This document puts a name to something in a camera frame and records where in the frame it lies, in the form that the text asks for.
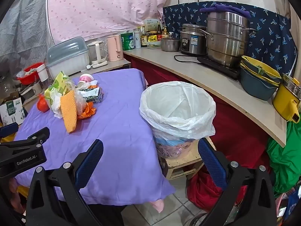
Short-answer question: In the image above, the dark green drink carton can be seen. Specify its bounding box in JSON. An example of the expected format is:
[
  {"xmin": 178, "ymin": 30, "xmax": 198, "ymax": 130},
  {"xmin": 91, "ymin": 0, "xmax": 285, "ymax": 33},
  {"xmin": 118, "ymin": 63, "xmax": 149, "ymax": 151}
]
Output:
[{"xmin": 76, "ymin": 87, "xmax": 104, "ymax": 104}]

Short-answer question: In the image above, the orange waffle cloth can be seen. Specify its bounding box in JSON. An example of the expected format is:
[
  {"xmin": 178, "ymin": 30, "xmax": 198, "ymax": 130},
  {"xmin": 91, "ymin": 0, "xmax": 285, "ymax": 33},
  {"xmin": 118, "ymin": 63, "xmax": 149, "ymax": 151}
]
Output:
[{"xmin": 60, "ymin": 90, "xmax": 78, "ymax": 133}]

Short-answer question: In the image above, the purple cloth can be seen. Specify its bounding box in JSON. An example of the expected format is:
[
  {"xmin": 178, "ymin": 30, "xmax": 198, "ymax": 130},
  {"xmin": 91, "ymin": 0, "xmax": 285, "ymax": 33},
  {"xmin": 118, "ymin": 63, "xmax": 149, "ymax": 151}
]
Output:
[{"xmin": 200, "ymin": 3, "xmax": 255, "ymax": 19}]

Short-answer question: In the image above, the white dish box grey lid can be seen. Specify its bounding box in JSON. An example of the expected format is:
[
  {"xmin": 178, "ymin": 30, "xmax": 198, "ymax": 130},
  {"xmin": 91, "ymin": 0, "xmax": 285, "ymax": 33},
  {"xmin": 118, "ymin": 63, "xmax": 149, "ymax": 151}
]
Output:
[{"xmin": 45, "ymin": 36, "xmax": 90, "ymax": 77}]

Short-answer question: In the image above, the white plastic bin liner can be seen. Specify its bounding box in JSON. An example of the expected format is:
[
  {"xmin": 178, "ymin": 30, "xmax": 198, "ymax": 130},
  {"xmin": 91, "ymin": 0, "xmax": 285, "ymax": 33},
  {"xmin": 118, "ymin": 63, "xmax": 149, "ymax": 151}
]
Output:
[{"xmin": 139, "ymin": 81, "xmax": 216, "ymax": 144}]

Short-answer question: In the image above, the glass kettle white handle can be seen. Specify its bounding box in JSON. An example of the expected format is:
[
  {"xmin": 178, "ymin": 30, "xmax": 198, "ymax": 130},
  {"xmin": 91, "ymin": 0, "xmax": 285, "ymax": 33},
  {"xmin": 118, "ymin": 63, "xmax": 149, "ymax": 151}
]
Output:
[{"xmin": 87, "ymin": 40, "xmax": 109, "ymax": 68}]

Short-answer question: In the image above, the steel rice cooker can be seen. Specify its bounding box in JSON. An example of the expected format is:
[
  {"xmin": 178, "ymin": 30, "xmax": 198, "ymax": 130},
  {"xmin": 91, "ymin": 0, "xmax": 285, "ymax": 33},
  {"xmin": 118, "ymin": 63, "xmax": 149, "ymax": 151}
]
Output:
[{"xmin": 180, "ymin": 24, "xmax": 208, "ymax": 56}]

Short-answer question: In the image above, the beige mug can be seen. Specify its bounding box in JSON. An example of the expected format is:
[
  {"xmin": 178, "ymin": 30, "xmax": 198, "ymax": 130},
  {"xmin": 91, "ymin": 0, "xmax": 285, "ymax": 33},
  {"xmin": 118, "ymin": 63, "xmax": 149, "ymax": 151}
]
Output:
[{"xmin": 30, "ymin": 82, "xmax": 45, "ymax": 96}]

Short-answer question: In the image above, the red plastic bag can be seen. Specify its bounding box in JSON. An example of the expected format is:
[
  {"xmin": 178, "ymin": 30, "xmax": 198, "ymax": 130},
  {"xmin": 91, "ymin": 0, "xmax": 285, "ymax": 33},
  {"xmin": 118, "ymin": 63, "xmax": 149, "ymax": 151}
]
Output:
[{"xmin": 37, "ymin": 94, "xmax": 50, "ymax": 112}]

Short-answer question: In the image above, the black induction cooker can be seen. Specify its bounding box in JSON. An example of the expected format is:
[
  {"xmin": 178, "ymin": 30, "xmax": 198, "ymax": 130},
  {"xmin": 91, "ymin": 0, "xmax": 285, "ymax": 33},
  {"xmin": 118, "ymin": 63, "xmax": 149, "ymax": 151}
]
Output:
[{"xmin": 197, "ymin": 56, "xmax": 241, "ymax": 80}]

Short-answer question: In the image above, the large steel steamer pot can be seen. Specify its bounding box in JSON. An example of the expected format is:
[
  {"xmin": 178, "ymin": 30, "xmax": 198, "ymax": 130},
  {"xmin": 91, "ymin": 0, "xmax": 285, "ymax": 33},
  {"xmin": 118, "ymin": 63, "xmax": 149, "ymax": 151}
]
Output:
[{"xmin": 200, "ymin": 11, "xmax": 258, "ymax": 67}]

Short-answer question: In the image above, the beige curved counter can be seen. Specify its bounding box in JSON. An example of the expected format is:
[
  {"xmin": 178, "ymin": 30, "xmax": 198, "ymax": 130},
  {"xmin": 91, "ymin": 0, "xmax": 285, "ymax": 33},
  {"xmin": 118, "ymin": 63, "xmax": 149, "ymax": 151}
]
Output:
[{"xmin": 123, "ymin": 47, "xmax": 288, "ymax": 148}]

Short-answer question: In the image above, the white cup grey band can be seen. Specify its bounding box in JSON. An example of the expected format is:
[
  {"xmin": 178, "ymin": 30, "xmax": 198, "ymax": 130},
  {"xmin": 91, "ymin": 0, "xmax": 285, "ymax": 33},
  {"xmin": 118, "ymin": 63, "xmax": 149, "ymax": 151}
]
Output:
[{"xmin": 36, "ymin": 63, "xmax": 51, "ymax": 83}]

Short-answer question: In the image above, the navy printed cloth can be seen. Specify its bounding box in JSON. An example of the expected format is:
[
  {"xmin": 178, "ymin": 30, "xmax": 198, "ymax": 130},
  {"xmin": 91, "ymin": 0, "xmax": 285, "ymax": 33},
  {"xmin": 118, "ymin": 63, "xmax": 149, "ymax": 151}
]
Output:
[{"xmin": 162, "ymin": 1, "xmax": 298, "ymax": 76}]

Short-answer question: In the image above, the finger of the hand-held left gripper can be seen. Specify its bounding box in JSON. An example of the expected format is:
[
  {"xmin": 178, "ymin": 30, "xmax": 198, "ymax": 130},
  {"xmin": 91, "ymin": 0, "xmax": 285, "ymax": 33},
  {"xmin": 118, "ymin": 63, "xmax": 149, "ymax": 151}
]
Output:
[
  {"xmin": 0, "ymin": 122, "xmax": 19, "ymax": 138},
  {"xmin": 0, "ymin": 127, "xmax": 50, "ymax": 150}
]

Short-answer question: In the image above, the pink dotted quilt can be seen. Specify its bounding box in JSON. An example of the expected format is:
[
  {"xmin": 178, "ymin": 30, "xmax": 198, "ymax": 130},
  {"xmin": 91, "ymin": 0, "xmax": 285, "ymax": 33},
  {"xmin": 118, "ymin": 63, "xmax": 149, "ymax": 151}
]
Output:
[{"xmin": 47, "ymin": 0, "xmax": 177, "ymax": 41}]

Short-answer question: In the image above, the green tin can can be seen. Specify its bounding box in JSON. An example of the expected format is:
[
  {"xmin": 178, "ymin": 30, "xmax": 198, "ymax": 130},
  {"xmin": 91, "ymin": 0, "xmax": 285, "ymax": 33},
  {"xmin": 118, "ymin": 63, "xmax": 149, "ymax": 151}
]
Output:
[{"xmin": 121, "ymin": 31, "xmax": 135, "ymax": 51}]

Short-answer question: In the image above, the small steel pot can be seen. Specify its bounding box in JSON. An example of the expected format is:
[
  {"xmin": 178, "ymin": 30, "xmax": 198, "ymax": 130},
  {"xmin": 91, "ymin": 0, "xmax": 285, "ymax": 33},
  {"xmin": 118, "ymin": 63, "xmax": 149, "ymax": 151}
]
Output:
[{"xmin": 160, "ymin": 35, "xmax": 181, "ymax": 52}]

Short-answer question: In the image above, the small beige cabinet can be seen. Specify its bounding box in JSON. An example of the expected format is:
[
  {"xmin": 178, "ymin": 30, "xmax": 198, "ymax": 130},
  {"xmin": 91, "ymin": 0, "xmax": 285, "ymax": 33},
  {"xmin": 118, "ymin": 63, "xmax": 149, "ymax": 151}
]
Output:
[{"xmin": 71, "ymin": 59, "xmax": 131, "ymax": 78}]

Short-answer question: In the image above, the purple tablecloth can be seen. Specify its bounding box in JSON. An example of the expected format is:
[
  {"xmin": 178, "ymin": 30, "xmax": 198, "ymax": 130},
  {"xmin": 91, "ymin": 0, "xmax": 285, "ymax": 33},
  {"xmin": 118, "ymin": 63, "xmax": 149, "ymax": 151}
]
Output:
[{"xmin": 13, "ymin": 68, "xmax": 177, "ymax": 206}]

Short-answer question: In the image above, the dark sauce bottle white label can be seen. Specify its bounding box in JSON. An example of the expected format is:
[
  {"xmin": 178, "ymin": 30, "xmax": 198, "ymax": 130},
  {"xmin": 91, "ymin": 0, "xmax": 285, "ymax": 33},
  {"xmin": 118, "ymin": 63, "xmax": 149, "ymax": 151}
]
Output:
[{"xmin": 140, "ymin": 26, "xmax": 148, "ymax": 48}]

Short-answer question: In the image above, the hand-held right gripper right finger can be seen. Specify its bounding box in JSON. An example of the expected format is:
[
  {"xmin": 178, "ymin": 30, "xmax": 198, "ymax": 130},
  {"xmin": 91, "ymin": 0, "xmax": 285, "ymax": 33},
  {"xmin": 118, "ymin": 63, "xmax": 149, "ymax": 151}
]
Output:
[{"xmin": 198, "ymin": 138, "xmax": 277, "ymax": 226}]

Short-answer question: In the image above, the orange plastic bag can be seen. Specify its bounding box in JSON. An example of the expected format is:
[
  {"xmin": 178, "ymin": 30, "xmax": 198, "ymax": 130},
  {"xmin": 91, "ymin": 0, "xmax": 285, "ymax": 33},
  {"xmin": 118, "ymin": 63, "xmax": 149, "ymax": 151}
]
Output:
[{"xmin": 77, "ymin": 102, "xmax": 97, "ymax": 120}]

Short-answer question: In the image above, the pink and white paper cup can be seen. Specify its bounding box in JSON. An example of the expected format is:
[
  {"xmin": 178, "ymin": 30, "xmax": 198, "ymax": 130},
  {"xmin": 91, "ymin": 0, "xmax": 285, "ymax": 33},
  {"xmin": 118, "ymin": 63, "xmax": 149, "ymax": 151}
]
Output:
[{"xmin": 78, "ymin": 73, "xmax": 95, "ymax": 89}]

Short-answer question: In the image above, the pink cloth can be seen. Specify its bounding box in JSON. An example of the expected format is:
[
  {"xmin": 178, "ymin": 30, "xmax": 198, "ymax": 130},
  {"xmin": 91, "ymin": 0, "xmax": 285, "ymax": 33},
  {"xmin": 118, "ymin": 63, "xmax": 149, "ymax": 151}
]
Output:
[{"xmin": 149, "ymin": 199, "xmax": 165, "ymax": 213}]

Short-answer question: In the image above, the pink electric kettle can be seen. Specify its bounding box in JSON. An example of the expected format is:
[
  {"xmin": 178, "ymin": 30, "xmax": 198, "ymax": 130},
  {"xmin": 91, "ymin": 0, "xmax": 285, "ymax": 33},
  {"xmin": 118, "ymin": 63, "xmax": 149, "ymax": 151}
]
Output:
[{"xmin": 106, "ymin": 35, "xmax": 124, "ymax": 62}]

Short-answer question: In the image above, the clear plastic bin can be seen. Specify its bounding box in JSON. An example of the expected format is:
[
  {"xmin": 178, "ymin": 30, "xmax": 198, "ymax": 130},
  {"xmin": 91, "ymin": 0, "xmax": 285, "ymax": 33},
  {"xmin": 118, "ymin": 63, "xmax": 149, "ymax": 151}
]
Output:
[{"xmin": 154, "ymin": 134, "xmax": 200, "ymax": 158}]

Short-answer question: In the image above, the clear plastic bag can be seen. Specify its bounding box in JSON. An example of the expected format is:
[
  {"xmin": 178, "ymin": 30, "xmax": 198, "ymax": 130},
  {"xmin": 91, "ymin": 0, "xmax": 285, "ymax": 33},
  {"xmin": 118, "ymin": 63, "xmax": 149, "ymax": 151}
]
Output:
[{"xmin": 67, "ymin": 80, "xmax": 88, "ymax": 117}]

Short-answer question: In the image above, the dark red curtain cloth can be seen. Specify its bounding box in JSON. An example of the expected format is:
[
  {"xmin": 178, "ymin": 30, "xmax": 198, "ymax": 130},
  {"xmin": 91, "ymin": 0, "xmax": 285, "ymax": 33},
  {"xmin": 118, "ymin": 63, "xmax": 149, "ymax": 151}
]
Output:
[{"xmin": 123, "ymin": 53, "xmax": 283, "ymax": 170}]

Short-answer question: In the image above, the wooden stool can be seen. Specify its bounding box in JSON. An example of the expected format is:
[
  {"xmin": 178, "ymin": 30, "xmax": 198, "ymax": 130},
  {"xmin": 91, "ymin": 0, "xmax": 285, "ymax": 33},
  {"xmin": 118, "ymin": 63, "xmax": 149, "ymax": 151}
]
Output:
[{"xmin": 159, "ymin": 137, "xmax": 215, "ymax": 180}]

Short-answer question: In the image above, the green snack bag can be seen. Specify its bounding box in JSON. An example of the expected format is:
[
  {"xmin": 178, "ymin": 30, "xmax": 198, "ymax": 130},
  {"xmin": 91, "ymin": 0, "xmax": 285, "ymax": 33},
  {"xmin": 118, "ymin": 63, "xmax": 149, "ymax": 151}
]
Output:
[{"xmin": 44, "ymin": 71, "xmax": 74, "ymax": 105}]

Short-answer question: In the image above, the yellow electric pot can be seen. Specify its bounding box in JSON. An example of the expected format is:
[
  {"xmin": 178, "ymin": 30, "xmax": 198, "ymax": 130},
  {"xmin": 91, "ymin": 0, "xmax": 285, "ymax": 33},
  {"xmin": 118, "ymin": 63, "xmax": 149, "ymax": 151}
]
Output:
[{"xmin": 272, "ymin": 73, "xmax": 301, "ymax": 124}]

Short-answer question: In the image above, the blue-grey plastic basin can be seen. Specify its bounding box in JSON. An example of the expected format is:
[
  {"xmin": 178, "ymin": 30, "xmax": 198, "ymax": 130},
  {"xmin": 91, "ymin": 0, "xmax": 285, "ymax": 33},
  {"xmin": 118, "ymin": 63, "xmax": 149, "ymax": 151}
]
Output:
[{"xmin": 240, "ymin": 68, "xmax": 279, "ymax": 101}]

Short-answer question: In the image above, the white and green cardboard box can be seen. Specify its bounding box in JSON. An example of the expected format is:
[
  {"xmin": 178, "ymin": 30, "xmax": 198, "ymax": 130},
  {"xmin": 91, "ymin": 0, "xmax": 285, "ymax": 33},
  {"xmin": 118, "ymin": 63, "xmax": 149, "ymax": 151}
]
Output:
[{"xmin": 0, "ymin": 96, "xmax": 26, "ymax": 126}]

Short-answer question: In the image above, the clear glass jar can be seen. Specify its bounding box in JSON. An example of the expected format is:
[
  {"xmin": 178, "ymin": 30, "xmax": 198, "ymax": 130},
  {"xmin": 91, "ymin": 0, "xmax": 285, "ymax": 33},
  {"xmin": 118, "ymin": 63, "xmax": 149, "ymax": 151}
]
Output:
[{"xmin": 0, "ymin": 75, "xmax": 19, "ymax": 99}]

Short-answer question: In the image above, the red cloth bundle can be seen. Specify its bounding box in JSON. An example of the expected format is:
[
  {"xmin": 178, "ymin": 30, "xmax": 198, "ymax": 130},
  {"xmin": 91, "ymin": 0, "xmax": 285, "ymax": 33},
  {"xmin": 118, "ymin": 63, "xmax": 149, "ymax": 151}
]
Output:
[{"xmin": 187, "ymin": 167, "xmax": 248, "ymax": 213}]

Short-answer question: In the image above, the red plastic basin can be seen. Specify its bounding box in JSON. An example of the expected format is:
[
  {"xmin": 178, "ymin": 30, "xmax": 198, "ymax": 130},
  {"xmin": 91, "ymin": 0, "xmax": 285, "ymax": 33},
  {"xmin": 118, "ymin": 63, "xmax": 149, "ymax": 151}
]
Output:
[{"xmin": 16, "ymin": 62, "xmax": 45, "ymax": 85}]

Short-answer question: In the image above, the white plastic bag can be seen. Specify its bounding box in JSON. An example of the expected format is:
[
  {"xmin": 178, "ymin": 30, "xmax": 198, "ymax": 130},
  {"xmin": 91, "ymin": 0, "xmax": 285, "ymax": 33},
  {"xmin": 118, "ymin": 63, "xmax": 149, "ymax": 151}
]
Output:
[{"xmin": 50, "ymin": 91, "xmax": 64, "ymax": 119}]

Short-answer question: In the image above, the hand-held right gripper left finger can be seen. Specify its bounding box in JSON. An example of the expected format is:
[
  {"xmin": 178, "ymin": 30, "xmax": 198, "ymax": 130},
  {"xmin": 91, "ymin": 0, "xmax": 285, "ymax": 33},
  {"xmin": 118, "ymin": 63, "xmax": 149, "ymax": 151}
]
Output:
[{"xmin": 25, "ymin": 139, "xmax": 104, "ymax": 226}]

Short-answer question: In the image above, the grey striped cloth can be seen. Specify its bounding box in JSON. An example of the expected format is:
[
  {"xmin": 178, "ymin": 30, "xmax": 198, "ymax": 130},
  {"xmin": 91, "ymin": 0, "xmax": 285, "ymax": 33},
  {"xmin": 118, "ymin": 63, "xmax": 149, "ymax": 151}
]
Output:
[{"xmin": 0, "ymin": 0, "xmax": 55, "ymax": 76}]

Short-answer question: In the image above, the green plastic bag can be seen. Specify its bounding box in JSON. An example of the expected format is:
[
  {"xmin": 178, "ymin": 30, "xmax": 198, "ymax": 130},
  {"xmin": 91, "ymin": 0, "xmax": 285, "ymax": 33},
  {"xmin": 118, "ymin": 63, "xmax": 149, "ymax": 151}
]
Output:
[{"xmin": 266, "ymin": 120, "xmax": 301, "ymax": 196}]

